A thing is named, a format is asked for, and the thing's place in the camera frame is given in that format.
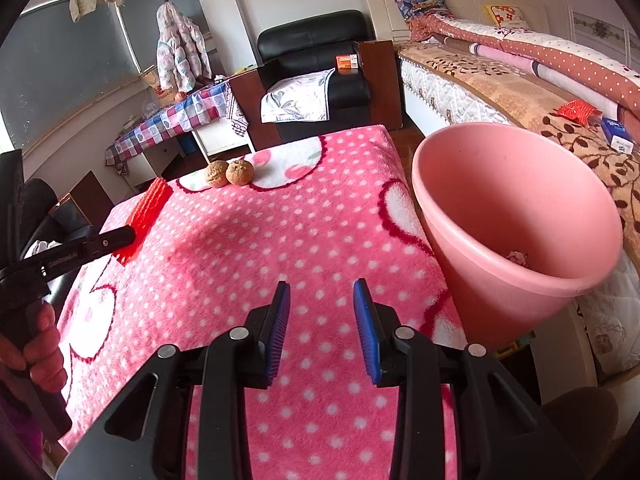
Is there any colourful wrapper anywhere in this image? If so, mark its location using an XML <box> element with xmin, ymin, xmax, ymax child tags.
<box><xmin>506</xmin><ymin>250</ymin><xmax>528</xmax><ymax>268</ymax></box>

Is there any pink plastic trash bucket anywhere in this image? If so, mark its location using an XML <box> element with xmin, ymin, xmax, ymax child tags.
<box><xmin>411</xmin><ymin>124</ymin><xmax>623</xmax><ymax>350</ymax></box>

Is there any person's left hand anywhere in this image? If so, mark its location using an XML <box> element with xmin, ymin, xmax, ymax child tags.
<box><xmin>1</xmin><ymin>302</ymin><xmax>67</xmax><ymax>399</ymax></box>

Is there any white crumpled cloth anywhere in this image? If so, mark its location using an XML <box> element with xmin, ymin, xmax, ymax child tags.
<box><xmin>24</xmin><ymin>240</ymin><xmax>60</xmax><ymax>259</ymax></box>

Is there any dark wooden side table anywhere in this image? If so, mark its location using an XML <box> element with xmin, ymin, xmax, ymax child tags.
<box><xmin>56</xmin><ymin>171</ymin><xmax>114</xmax><ymax>231</ymax></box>

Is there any red ridged plastic piece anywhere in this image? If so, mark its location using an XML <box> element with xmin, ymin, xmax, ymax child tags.
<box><xmin>114</xmin><ymin>178</ymin><xmax>174</xmax><ymax>266</ymax></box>

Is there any pink polka dot blanket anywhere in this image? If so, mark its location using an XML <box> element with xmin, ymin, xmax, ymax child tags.
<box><xmin>56</xmin><ymin>123</ymin><xmax>469</xmax><ymax>480</ymax></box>

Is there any checkered tablecloth table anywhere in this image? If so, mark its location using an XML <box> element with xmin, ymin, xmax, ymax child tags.
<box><xmin>105</xmin><ymin>81</ymin><xmax>254</xmax><ymax>188</ymax></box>

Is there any bed with brown blanket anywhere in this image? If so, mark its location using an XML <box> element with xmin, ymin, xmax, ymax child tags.
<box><xmin>397</xmin><ymin>44</ymin><xmax>639</xmax><ymax>376</ymax></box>

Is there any black leather armchair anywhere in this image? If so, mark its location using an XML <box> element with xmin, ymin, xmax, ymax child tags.
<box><xmin>230</xmin><ymin>10</ymin><xmax>402</xmax><ymax>151</ymax></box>

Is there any white patterned cushion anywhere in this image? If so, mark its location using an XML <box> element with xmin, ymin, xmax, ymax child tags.
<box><xmin>260</xmin><ymin>68</ymin><xmax>335</xmax><ymax>124</ymax></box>

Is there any hanging pastel puffer jacket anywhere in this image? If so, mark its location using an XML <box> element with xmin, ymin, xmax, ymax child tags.
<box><xmin>156</xmin><ymin>1</ymin><xmax>214</xmax><ymax>93</ymax></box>

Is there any orange box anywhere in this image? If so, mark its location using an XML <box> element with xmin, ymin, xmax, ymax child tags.
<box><xmin>335</xmin><ymin>53</ymin><xmax>359</xmax><ymax>70</ymax></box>

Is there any red snack packet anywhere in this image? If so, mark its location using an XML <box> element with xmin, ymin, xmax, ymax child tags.
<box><xmin>554</xmin><ymin>100</ymin><xmax>602</xmax><ymax>127</ymax></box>

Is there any blue white tissue box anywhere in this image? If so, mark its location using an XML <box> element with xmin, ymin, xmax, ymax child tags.
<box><xmin>601</xmin><ymin>117</ymin><xmax>634</xmax><ymax>155</ymax></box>

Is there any colourful cartoon pillow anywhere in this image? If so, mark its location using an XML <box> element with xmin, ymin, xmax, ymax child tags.
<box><xmin>394</xmin><ymin>0</ymin><xmax>452</xmax><ymax>23</ymax></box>

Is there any yellow red floral pillow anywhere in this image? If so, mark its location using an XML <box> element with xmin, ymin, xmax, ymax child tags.
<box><xmin>485</xmin><ymin>4</ymin><xmax>530</xmax><ymax>29</ymax></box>

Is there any red dotted quilt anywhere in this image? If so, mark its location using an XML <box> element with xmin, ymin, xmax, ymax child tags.
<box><xmin>408</xmin><ymin>14</ymin><xmax>639</xmax><ymax>115</ymax></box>

